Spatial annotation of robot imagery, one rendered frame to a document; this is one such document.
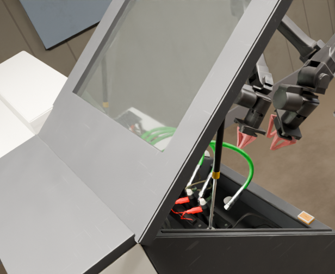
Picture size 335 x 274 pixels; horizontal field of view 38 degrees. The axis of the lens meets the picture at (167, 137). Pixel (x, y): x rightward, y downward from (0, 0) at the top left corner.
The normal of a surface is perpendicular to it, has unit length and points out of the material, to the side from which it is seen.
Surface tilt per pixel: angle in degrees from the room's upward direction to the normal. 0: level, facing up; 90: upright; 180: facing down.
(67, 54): 90
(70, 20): 90
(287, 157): 0
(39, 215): 0
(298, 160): 0
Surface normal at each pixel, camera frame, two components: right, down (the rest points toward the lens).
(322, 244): 0.53, 0.33
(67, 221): -0.34, -0.76
